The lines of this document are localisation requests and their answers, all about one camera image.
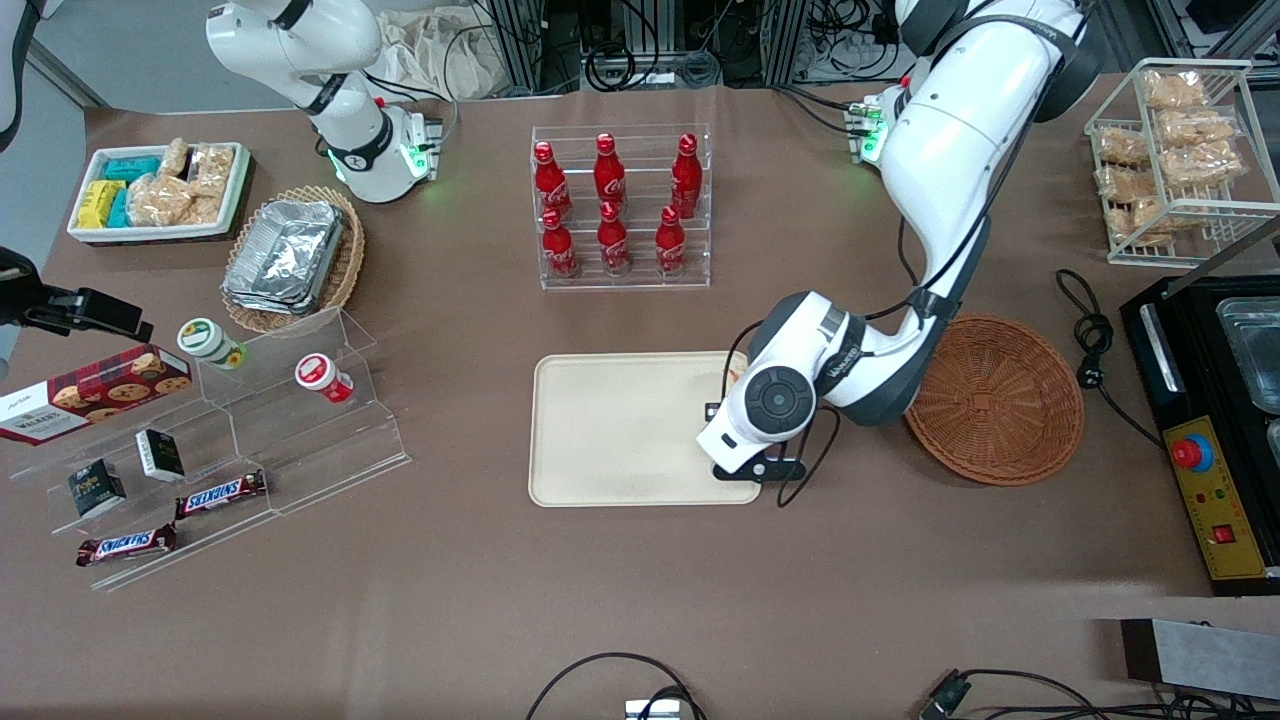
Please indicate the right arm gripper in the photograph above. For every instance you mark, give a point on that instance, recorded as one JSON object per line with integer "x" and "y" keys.
{"x": 62, "y": 307}

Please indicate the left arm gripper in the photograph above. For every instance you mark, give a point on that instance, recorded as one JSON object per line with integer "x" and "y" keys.
{"x": 711, "y": 410}

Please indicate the triangular sandwich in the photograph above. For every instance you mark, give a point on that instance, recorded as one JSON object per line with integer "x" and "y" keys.
{"x": 735, "y": 375}

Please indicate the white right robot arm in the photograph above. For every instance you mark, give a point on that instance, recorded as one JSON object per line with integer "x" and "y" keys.
{"x": 300, "y": 40}

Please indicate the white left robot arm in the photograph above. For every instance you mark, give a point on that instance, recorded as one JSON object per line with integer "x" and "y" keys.
{"x": 950, "y": 130}

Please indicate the cream plastic tray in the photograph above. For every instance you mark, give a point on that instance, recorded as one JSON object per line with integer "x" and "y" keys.
{"x": 620, "y": 430}

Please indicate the round brown wicker basket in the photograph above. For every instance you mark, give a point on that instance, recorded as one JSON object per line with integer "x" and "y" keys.
{"x": 1000, "y": 400}

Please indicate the oval tan wicker basket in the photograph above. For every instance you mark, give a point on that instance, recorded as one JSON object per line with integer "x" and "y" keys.
{"x": 350, "y": 250}

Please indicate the red tartan cookie box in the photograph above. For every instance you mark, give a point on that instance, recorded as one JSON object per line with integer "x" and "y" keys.
{"x": 90, "y": 395}

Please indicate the teal snack packet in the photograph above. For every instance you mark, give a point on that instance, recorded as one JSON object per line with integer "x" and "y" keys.
{"x": 119, "y": 208}
{"x": 132, "y": 167}

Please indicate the yellow snack packet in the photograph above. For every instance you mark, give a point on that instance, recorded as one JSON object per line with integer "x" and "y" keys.
{"x": 98, "y": 203}

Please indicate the cup with green lid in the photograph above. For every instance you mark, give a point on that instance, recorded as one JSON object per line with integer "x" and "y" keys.
{"x": 208, "y": 342}

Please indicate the clear bag of rice crackers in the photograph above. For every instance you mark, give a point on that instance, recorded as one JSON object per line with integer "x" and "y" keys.
{"x": 175, "y": 158}
{"x": 155, "y": 200}
{"x": 203, "y": 210}
{"x": 212, "y": 170}

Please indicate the small black box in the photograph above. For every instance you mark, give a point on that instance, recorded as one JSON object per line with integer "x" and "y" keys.
{"x": 160, "y": 455}
{"x": 97, "y": 488}

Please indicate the white rectangular bin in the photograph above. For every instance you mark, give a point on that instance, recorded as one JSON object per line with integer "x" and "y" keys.
{"x": 240, "y": 185}

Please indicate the stack of foil containers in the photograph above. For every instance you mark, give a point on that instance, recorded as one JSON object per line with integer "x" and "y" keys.
{"x": 285, "y": 255}

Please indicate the Snickers bar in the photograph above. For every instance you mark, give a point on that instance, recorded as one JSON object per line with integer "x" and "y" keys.
{"x": 220, "y": 494}
{"x": 127, "y": 545}

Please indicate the clear acrylic bottle rack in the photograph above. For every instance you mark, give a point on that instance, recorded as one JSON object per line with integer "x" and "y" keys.
{"x": 640, "y": 282}

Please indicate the cup with red lid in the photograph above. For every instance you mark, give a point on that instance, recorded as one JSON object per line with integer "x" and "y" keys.
{"x": 322, "y": 377}

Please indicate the red cola bottle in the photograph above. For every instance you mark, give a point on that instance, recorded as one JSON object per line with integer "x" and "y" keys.
{"x": 560, "y": 250}
{"x": 609, "y": 175}
{"x": 614, "y": 245}
{"x": 686, "y": 180}
{"x": 670, "y": 245}
{"x": 551, "y": 185}

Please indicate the clear acrylic step shelf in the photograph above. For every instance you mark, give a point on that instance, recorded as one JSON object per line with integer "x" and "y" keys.
{"x": 320, "y": 450}

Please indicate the silver connector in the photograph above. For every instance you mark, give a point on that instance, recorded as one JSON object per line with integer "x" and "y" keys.
{"x": 652, "y": 710}

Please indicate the beige crumpled cloth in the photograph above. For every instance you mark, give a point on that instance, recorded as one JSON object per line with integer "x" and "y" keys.
{"x": 440, "y": 60}

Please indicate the red emergency stop button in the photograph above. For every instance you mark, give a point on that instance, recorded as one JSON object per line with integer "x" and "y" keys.
{"x": 1190, "y": 454}

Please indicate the black machine with yellow panel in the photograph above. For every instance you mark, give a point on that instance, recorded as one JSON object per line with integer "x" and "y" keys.
{"x": 1180, "y": 340}

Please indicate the clear bag of fried snacks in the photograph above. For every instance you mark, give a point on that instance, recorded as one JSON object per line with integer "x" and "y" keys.
{"x": 1138, "y": 222}
{"x": 1203, "y": 165}
{"x": 1122, "y": 146}
{"x": 1198, "y": 128}
{"x": 1127, "y": 184}
{"x": 1175, "y": 88}

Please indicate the grey black box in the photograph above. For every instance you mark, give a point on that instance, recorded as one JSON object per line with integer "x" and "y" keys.
{"x": 1200, "y": 655}

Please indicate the metal pan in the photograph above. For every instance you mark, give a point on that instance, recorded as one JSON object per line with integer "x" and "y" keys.
{"x": 1255, "y": 350}

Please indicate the red rocker switch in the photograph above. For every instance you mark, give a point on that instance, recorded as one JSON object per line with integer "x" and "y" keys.
{"x": 1225, "y": 534}

